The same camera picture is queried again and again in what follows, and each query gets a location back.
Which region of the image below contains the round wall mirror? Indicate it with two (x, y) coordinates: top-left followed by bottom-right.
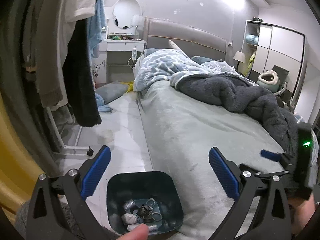
(112, 0), (142, 29)

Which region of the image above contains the grey floor cushion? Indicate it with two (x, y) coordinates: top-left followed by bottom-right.
(95, 81), (129, 104)

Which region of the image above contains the black hanging garment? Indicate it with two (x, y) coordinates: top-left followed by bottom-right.
(62, 19), (101, 127)

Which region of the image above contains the white wardrobe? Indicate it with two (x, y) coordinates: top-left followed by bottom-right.
(239, 20), (307, 107)

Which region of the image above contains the green cat bed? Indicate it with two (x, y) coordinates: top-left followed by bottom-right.
(257, 70), (280, 93)

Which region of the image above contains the grey-green sheeted bed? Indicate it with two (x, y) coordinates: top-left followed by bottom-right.
(137, 81), (285, 239)

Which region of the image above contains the light blue hanging towel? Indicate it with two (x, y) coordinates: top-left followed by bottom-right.
(87, 0), (107, 60)

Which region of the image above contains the white hanging garment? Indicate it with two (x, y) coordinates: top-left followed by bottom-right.
(35, 0), (95, 108)

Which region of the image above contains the white power strip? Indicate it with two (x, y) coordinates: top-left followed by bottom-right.
(131, 48), (137, 61)

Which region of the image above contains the blue white patterned duvet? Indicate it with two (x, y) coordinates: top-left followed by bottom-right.
(133, 48), (238, 93)

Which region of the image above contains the dark teal trash bin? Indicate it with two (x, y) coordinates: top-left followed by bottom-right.
(106, 171), (184, 235)

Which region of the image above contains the white sock ball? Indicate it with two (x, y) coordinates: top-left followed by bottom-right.
(121, 213), (138, 225)

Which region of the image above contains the white vanity desk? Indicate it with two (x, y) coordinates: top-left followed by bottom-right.
(91, 39), (145, 87)

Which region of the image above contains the white clothes rack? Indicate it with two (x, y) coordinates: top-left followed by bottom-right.
(46, 106), (94, 157)

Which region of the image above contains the white bedside lamp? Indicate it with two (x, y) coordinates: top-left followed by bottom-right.
(233, 51), (246, 70)

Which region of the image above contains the person's right hand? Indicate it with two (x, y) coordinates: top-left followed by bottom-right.
(288, 193), (317, 235)

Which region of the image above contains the yellow curtain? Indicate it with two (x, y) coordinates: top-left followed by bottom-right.
(1, 101), (42, 224)

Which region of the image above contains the dark grey fleece blanket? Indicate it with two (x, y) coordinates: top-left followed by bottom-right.
(175, 74), (298, 157)

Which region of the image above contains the person's left thumb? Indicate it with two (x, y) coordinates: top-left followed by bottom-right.
(117, 224), (149, 240)

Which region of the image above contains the grey padded headboard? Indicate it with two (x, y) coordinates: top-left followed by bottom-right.
(142, 17), (227, 61)

